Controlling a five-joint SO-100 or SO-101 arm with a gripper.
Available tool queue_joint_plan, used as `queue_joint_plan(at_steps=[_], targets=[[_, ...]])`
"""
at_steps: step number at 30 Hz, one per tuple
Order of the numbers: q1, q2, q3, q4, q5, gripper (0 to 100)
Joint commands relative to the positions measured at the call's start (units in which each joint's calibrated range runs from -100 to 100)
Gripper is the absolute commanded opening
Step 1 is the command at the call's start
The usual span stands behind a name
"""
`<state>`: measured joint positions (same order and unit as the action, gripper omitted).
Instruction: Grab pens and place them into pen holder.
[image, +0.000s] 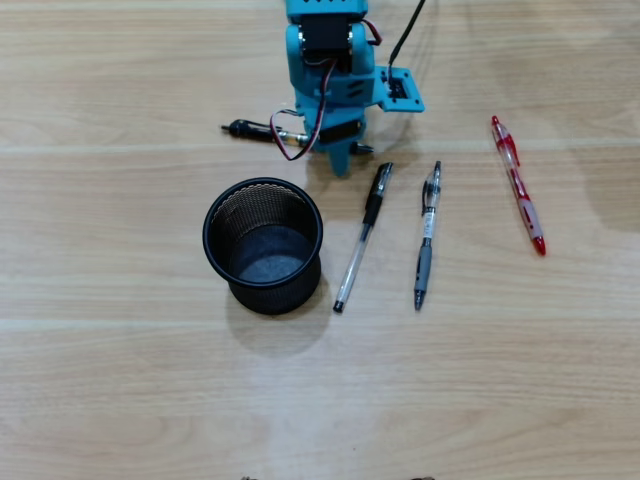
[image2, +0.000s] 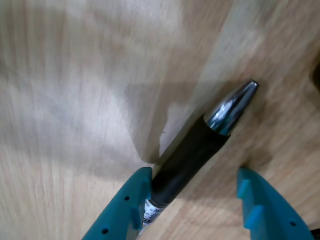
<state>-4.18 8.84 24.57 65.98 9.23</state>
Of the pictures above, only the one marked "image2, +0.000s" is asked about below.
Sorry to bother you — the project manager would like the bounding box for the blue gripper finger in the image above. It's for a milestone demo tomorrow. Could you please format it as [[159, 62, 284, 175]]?
[[236, 166, 315, 240], [81, 166, 153, 240]]

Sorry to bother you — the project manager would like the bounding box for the black grip chrome tip pen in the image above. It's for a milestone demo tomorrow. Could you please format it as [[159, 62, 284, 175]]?
[[136, 78, 261, 240]]

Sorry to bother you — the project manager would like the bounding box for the black mesh pen holder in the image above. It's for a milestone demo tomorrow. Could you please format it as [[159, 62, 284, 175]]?
[[309, 58, 320, 85]]

